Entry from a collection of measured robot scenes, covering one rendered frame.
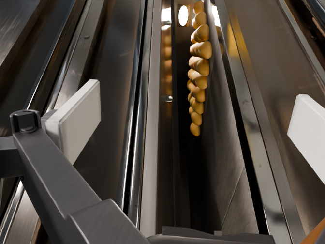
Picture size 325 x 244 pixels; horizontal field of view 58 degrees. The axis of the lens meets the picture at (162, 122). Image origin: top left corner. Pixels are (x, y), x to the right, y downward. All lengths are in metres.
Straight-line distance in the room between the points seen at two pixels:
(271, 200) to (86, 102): 0.54
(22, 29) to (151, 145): 0.81
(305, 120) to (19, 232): 0.57
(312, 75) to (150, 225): 0.68
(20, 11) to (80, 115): 1.18
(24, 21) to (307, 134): 1.16
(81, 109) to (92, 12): 1.08
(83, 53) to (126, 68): 0.17
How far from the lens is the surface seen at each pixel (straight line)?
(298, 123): 0.20
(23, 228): 0.66
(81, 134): 0.17
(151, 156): 0.51
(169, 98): 0.71
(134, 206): 0.47
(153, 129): 0.54
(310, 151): 0.19
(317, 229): 0.39
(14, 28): 1.22
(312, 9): 0.49
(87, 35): 1.10
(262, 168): 0.70
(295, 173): 0.75
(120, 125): 0.73
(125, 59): 0.94
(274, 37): 1.12
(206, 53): 1.29
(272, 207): 0.66
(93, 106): 0.19
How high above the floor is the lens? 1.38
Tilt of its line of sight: level
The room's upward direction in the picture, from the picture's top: 90 degrees counter-clockwise
